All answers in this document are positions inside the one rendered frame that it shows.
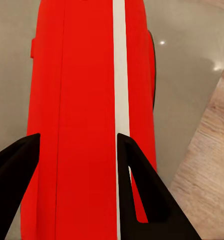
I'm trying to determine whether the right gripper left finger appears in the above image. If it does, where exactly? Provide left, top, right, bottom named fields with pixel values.
left=0, top=133, right=41, bottom=240

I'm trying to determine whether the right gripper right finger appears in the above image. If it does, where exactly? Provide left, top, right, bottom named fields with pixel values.
left=117, top=133, right=201, bottom=240

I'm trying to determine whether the radio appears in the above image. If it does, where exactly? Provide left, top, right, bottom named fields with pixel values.
left=20, top=0, right=157, bottom=240

